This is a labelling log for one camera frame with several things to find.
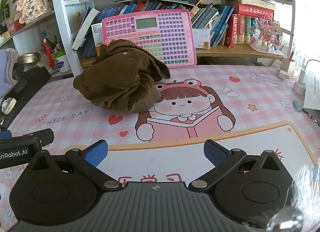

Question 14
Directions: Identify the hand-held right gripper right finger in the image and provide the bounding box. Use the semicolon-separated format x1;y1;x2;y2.
188;140;287;192

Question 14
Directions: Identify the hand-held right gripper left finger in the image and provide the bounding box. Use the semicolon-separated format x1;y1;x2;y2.
27;140;123;192

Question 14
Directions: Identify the brown corduroy garment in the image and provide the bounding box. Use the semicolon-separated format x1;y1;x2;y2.
73;39;171;114

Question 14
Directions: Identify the white smartwatch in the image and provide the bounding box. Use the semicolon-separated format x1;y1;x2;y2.
1;97;17;115

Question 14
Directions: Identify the black flat case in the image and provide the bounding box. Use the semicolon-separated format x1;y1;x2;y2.
0;66;52;129

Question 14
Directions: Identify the lavender cloth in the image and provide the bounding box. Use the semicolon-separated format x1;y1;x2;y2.
0;48;19;99

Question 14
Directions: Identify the pink cartoon desk mat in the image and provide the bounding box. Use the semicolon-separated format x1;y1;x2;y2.
0;64;320;232

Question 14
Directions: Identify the white jar with green lid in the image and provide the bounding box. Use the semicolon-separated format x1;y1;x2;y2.
54;50;72;74

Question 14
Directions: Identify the brass bowl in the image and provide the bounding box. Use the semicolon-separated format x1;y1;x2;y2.
17;52;41;65

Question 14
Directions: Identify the white leaning book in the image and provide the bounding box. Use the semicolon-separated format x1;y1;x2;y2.
72;7;100;50

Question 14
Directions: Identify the white shelf unit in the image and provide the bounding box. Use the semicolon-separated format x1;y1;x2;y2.
0;0;297;76

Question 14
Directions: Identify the white and orange carton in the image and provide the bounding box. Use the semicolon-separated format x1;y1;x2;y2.
91;23;104;48

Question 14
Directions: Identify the printed paper sheet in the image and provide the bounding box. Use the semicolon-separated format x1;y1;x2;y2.
302;68;320;111

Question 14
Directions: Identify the white box with yellow label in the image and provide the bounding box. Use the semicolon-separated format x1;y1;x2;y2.
192;28;211;49

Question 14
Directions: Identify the white charger plug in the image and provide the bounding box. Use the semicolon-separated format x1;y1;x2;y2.
297;59;320;84

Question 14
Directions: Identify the pink toy learning tablet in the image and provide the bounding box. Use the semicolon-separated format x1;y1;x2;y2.
101;9;197;69

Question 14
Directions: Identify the pink crystal flower ornament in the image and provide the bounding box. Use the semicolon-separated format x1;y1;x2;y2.
249;18;285;56

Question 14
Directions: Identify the row of colourful books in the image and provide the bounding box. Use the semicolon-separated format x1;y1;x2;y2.
100;1;253;49

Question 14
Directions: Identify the stack of thick red books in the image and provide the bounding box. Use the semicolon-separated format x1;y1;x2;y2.
226;0;275;18

